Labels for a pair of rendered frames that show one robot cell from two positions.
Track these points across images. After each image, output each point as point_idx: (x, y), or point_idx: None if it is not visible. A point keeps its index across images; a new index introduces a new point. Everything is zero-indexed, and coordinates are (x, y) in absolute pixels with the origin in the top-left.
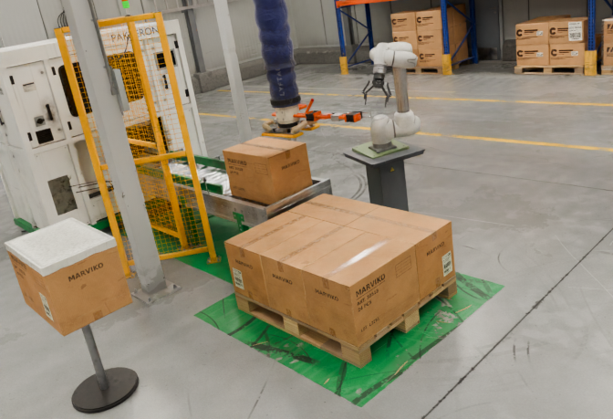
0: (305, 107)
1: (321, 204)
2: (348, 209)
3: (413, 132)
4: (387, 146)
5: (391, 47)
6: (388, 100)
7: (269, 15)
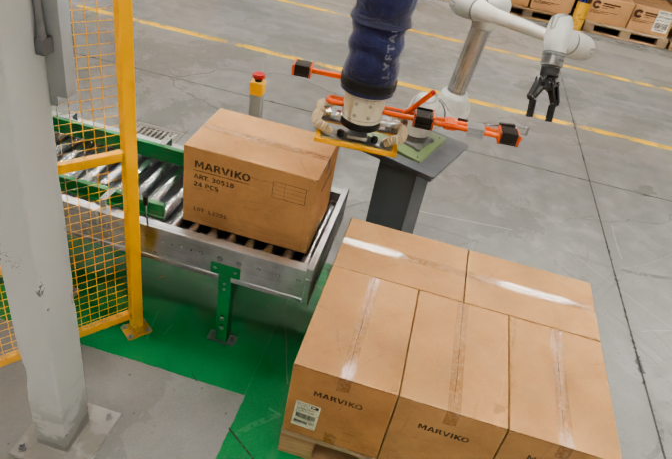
0: None
1: (377, 248)
2: (429, 259)
3: None
4: (426, 140)
5: (493, 0)
6: None
7: None
